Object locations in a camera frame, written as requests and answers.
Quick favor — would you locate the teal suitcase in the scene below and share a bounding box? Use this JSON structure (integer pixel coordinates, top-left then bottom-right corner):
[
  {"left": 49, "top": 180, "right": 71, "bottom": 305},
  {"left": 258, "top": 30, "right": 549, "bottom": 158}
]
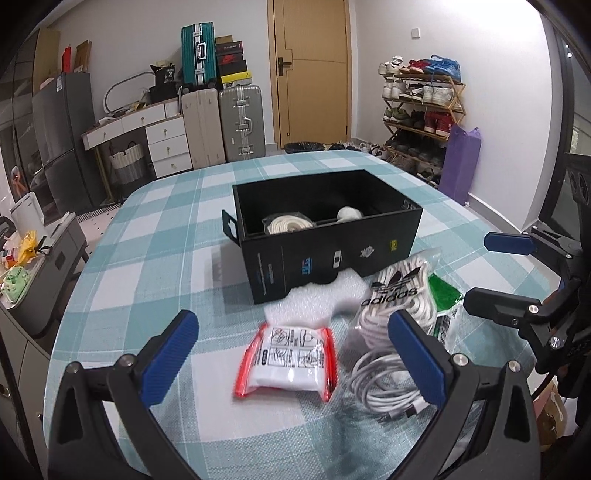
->
[{"left": 181, "top": 23, "right": 218, "bottom": 88}]

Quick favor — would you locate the grey and white laundry basket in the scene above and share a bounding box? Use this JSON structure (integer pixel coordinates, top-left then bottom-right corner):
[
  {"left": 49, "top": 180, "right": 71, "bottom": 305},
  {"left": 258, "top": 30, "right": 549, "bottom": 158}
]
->
[{"left": 108, "top": 143, "right": 147, "bottom": 198}]

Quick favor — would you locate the clear bag of white laces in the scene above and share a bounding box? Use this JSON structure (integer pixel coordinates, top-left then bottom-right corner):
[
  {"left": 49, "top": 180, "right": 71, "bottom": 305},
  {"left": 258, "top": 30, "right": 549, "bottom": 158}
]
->
[{"left": 352, "top": 247, "right": 443, "bottom": 352}]

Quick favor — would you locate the white foam sheet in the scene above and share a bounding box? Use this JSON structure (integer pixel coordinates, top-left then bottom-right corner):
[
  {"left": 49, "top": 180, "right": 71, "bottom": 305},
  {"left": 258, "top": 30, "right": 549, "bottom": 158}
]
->
[{"left": 265, "top": 267, "right": 374, "bottom": 329}]

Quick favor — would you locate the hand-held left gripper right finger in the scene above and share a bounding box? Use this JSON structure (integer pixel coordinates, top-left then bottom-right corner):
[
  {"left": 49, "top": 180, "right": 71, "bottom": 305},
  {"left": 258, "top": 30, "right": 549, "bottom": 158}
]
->
[{"left": 388, "top": 309, "right": 541, "bottom": 480}]

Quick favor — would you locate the tall flat cardboard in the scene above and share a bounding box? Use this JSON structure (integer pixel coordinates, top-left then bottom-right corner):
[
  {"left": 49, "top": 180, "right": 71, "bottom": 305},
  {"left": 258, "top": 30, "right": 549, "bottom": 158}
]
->
[{"left": 34, "top": 28, "right": 61, "bottom": 84}]

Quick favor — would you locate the yellow plastic bag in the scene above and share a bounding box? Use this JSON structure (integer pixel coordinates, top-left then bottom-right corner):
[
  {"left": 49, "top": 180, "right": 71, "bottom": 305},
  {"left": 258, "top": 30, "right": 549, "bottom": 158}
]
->
[{"left": 16, "top": 231, "right": 40, "bottom": 266}]

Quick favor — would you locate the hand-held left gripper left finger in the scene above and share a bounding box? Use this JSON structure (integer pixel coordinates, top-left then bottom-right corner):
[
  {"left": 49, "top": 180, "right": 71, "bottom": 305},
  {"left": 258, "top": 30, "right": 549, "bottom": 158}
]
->
[{"left": 48, "top": 309, "right": 200, "bottom": 480}]

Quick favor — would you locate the black and white striped mat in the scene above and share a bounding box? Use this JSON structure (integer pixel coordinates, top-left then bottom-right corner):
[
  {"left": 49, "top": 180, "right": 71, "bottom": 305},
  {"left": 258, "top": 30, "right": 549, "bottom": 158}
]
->
[{"left": 78, "top": 206, "right": 122, "bottom": 222}]

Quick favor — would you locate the grey refrigerator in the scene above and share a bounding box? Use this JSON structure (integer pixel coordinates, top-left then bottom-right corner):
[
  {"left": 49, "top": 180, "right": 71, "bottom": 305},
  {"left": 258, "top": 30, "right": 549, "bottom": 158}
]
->
[{"left": 31, "top": 71, "right": 116, "bottom": 217}]

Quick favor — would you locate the red-edged zip bag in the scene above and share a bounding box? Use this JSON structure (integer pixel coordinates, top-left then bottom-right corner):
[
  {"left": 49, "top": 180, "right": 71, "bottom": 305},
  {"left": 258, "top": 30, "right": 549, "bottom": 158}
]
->
[{"left": 232, "top": 322, "right": 340, "bottom": 403}]

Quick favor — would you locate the black paper bag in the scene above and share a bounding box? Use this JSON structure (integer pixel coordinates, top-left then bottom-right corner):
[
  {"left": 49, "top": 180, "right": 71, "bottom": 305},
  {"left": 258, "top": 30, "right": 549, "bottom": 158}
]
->
[{"left": 148, "top": 65, "right": 178, "bottom": 103}]

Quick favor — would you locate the oval mirror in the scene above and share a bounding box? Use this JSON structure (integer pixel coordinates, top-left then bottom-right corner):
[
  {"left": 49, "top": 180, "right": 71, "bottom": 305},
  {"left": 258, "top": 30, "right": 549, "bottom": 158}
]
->
[{"left": 104, "top": 71, "right": 160, "bottom": 114}]

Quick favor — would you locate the black cardboard box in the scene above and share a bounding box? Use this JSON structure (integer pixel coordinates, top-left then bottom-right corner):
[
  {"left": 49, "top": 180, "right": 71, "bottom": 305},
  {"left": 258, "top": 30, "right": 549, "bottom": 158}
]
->
[{"left": 222, "top": 169, "right": 424, "bottom": 305}]

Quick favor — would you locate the silver suitcase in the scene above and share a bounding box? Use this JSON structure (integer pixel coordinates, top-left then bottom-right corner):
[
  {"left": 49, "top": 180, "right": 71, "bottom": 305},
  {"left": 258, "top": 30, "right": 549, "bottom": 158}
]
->
[{"left": 218, "top": 85, "right": 266, "bottom": 162}]

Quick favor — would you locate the wooden shoe rack with shoes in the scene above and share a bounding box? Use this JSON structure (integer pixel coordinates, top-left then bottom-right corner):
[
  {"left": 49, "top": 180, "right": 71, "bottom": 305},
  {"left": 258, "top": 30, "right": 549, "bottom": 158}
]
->
[{"left": 379, "top": 54, "right": 462, "bottom": 183}]

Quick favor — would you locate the white cable bundle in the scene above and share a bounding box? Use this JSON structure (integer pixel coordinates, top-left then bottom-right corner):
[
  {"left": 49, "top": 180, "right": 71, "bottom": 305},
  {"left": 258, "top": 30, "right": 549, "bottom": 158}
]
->
[{"left": 346, "top": 348, "right": 437, "bottom": 422}]

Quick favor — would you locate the pile of loose dark shoes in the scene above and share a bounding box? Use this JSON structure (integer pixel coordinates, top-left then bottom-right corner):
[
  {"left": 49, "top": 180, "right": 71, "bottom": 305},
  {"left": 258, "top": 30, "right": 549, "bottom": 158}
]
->
[{"left": 325, "top": 140, "right": 393, "bottom": 158}]

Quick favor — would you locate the open brown cardboard box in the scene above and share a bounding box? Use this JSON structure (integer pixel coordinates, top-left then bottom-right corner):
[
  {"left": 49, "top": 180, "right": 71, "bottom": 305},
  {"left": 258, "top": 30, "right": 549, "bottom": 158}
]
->
[{"left": 74, "top": 40, "right": 93, "bottom": 72}]

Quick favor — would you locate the green and white packet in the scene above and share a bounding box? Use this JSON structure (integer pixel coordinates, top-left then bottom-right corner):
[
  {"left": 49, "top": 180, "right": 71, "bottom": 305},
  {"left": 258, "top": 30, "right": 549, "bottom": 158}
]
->
[{"left": 427, "top": 272, "right": 465, "bottom": 352}]

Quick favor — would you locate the purple fabric bag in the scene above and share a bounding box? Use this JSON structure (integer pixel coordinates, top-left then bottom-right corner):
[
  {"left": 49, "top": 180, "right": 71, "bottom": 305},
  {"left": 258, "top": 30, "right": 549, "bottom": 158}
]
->
[{"left": 438, "top": 124, "right": 482, "bottom": 206}]

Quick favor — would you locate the white plastic appliance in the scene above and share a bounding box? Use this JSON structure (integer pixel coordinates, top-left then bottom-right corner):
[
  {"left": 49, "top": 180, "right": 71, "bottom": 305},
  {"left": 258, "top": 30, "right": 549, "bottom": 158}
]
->
[{"left": 9, "top": 191, "right": 47, "bottom": 232}]

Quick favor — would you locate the white rope coil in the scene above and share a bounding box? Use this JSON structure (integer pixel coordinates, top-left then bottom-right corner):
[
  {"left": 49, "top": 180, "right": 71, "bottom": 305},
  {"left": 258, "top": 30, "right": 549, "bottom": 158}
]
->
[{"left": 262, "top": 213, "right": 317, "bottom": 235}]

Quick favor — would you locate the white desk with drawers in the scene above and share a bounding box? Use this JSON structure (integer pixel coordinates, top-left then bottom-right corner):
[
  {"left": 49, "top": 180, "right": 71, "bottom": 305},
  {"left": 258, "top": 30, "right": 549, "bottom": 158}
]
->
[{"left": 82, "top": 99, "right": 192, "bottom": 204}]

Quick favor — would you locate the dark glass cabinet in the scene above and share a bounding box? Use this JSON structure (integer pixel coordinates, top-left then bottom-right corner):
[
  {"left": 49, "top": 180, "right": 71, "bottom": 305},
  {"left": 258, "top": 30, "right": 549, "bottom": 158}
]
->
[{"left": 0, "top": 41, "right": 51, "bottom": 222}]

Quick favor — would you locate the beige suitcase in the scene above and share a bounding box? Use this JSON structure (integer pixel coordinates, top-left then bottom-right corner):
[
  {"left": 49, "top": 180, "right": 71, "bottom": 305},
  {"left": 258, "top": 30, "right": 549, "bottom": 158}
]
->
[{"left": 181, "top": 88, "right": 227, "bottom": 169}]

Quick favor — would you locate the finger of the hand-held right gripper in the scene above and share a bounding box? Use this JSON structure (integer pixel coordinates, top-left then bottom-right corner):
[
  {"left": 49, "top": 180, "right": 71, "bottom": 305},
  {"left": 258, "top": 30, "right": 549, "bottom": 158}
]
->
[
  {"left": 463, "top": 286, "right": 570, "bottom": 357},
  {"left": 484, "top": 226, "right": 585, "bottom": 278}
]

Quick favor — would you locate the wooden door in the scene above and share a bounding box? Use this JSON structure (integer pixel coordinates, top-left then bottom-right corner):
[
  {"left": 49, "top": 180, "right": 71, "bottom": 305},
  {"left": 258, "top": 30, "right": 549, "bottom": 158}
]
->
[{"left": 268, "top": 0, "right": 352, "bottom": 149}]

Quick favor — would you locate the light green packet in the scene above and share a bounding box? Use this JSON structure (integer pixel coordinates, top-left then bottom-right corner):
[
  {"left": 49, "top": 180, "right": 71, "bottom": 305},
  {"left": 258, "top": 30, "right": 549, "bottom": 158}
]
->
[{"left": 2, "top": 267, "right": 33, "bottom": 296}]

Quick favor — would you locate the black framed glass door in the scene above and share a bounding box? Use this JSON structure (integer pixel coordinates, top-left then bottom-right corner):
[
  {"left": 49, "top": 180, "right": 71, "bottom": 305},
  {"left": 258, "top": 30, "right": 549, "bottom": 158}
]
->
[{"left": 538, "top": 14, "right": 591, "bottom": 232}]

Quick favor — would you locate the grey side table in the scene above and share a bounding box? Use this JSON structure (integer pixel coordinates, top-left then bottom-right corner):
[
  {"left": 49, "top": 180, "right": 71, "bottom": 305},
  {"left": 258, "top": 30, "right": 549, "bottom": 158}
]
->
[{"left": 0, "top": 212, "right": 90, "bottom": 337}]

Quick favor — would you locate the black trash bin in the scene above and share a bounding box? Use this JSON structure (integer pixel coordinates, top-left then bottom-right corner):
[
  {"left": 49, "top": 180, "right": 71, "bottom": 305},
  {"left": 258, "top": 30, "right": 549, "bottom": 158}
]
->
[{"left": 284, "top": 141, "right": 326, "bottom": 155}]

